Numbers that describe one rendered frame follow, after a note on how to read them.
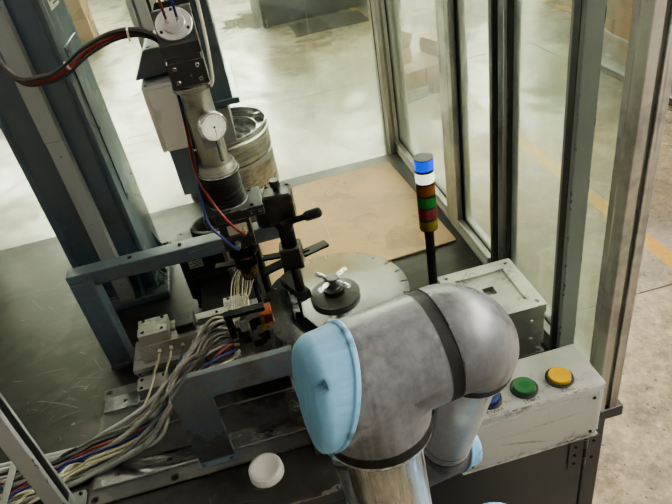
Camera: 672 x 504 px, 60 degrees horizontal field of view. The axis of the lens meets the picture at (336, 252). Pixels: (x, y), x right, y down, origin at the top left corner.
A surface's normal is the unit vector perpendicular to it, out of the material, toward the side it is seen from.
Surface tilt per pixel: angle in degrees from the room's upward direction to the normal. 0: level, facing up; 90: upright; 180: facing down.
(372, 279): 0
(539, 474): 90
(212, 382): 90
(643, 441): 0
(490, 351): 71
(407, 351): 41
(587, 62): 90
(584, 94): 90
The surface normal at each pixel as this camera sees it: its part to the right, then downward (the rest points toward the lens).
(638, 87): -0.96, 0.26
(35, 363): -0.16, -0.81
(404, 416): 0.47, 0.46
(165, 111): 0.22, 0.53
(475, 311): 0.37, -0.59
